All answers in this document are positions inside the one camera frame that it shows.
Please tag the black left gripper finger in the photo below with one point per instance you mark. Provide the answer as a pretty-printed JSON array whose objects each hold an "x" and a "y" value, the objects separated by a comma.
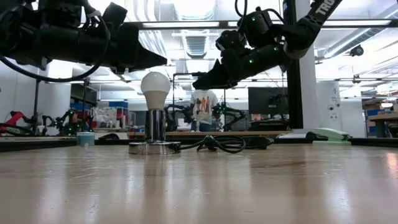
[{"x": 149, "y": 60}]

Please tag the black background robot arm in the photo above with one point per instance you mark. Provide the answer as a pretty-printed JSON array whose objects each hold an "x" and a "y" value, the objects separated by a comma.
[
  {"x": 231, "y": 113},
  {"x": 178, "y": 113}
]

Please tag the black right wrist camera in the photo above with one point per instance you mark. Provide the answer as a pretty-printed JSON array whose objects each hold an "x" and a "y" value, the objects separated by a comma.
[{"x": 230, "y": 40}]

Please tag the black aluminium rig frame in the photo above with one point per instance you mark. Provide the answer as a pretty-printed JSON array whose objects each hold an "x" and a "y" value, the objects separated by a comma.
[{"x": 37, "y": 144}]

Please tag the long ceiling light bar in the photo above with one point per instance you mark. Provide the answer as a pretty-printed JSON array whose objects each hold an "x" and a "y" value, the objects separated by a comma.
[{"x": 186, "y": 24}]

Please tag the black frame clamp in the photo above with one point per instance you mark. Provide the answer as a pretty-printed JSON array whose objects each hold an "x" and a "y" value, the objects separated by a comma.
[
  {"x": 109, "y": 137},
  {"x": 311, "y": 135}
]

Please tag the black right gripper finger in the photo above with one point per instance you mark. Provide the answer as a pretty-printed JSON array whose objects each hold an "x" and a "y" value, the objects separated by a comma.
[{"x": 214, "y": 79}]

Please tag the white pillar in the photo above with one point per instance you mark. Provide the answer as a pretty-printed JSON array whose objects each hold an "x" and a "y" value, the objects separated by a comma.
[{"x": 329, "y": 102}]

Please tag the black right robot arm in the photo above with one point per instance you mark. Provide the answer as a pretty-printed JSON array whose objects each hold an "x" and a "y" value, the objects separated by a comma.
[{"x": 308, "y": 28}]

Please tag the wooden background table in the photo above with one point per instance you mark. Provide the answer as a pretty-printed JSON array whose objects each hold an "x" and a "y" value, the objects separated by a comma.
[{"x": 384, "y": 117}]

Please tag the blue storage bin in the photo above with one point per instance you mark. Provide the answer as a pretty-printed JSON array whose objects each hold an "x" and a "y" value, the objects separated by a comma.
[{"x": 118, "y": 104}]

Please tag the small blue cup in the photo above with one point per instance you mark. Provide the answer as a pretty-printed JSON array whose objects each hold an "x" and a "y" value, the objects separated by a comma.
[{"x": 85, "y": 139}]

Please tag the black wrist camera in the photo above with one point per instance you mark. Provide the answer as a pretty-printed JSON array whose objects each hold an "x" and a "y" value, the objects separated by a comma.
[
  {"x": 115, "y": 15},
  {"x": 230, "y": 40}
]

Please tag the white lightbulb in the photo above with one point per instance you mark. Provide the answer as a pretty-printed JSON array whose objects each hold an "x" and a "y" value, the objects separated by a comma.
[{"x": 155, "y": 87}]

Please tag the black computer monitor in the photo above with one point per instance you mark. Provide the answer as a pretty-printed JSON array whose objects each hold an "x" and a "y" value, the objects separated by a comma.
[{"x": 267, "y": 99}]

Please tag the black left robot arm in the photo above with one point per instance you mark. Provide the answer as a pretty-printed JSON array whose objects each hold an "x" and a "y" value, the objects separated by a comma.
[{"x": 56, "y": 43}]

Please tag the black ceiling camera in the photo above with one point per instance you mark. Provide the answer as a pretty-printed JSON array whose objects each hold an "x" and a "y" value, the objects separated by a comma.
[{"x": 357, "y": 50}]

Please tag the black background rig frame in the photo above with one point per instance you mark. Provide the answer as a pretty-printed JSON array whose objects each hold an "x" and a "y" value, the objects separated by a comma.
[
  {"x": 186, "y": 74},
  {"x": 36, "y": 102}
]

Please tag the chrome lamp base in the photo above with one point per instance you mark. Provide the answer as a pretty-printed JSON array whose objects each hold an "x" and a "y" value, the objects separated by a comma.
[{"x": 155, "y": 124}]

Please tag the mint green stapler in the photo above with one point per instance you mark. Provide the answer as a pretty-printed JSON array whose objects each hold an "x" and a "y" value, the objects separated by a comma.
[{"x": 331, "y": 134}]

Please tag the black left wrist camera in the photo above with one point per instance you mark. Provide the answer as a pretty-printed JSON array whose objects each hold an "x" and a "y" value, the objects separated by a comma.
[{"x": 115, "y": 15}]

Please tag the person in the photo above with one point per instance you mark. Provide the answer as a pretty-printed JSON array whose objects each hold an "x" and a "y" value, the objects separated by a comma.
[{"x": 203, "y": 105}]

